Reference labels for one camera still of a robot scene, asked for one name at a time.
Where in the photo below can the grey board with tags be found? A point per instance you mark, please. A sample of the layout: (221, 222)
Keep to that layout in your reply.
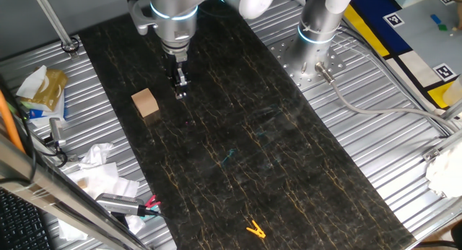
(422, 44)

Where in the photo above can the red plastic clip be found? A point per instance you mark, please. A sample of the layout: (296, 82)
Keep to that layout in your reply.
(151, 202)

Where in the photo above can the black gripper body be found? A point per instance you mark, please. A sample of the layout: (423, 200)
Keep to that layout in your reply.
(174, 67)

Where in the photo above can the aluminium frame beam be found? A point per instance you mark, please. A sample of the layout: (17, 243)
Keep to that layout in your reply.
(54, 192)

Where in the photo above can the orange clothespin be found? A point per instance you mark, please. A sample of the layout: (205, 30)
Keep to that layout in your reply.
(257, 231)

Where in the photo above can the thin metal pole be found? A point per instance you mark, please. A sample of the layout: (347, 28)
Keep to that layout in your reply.
(55, 22)

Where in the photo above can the small green block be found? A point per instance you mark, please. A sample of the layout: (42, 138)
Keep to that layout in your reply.
(442, 27)

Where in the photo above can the blue white packet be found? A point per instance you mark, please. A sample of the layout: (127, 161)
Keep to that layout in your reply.
(39, 114)

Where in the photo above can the yellow tissue box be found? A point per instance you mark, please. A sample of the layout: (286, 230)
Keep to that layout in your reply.
(54, 87)

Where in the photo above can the black marble pattern mat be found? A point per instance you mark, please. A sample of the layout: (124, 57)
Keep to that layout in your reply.
(234, 152)

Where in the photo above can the silver ribbed device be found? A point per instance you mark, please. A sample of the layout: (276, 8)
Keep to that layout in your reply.
(119, 203)

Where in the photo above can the tiny wooden cube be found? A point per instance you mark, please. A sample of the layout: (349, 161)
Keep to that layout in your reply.
(82, 183)

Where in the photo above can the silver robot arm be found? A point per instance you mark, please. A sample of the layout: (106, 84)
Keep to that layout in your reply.
(173, 4)

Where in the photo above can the large wooden cube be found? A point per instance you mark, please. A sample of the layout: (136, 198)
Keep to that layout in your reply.
(144, 103)

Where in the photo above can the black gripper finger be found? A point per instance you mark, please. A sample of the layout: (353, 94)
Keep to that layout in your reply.
(182, 87)
(175, 86)

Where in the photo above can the grey metal stand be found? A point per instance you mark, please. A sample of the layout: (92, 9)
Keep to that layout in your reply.
(57, 129)

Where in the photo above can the colourful block pattern mat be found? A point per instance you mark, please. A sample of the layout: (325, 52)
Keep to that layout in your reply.
(379, 26)

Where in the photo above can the black keyboard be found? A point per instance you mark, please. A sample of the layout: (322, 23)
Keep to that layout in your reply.
(21, 224)

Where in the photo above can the white cloth bundle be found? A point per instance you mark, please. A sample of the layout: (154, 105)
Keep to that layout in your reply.
(445, 170)

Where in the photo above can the aluminium frame profile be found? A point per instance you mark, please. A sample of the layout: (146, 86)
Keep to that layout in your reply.
(453, 111)

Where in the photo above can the orange tube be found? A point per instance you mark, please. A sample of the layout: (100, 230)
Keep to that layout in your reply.
(9, 121)

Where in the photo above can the crumpled white tissue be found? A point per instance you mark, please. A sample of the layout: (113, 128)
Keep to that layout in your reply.
(95, 154)

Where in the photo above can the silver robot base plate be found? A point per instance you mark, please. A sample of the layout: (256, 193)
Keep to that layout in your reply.
(335, 64)

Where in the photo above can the small blue block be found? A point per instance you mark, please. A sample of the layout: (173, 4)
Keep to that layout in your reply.
(435, 19)

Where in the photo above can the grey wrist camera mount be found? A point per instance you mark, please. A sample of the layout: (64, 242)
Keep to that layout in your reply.
(139, 17)

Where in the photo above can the white tissue sheet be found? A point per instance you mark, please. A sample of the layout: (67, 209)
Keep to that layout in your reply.
(30, 84)

